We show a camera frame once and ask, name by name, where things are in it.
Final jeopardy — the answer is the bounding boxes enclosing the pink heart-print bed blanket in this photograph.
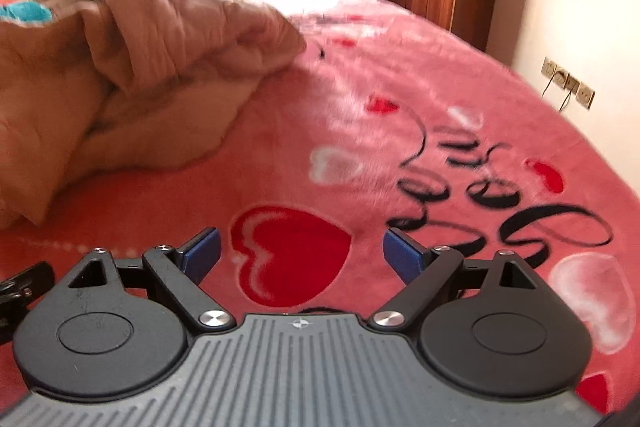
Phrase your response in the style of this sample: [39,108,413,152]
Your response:
[1,0,639,413]

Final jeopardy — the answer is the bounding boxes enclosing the pink quilted garment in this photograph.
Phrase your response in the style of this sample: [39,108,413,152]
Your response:
[1,0,306,227]

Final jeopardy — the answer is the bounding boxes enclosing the wall power sockets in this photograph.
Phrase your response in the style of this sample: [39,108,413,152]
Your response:
[540,57,596,113]

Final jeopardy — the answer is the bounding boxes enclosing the teal cartoon-print quilt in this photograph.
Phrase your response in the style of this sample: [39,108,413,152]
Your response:
[0,0,53,24]

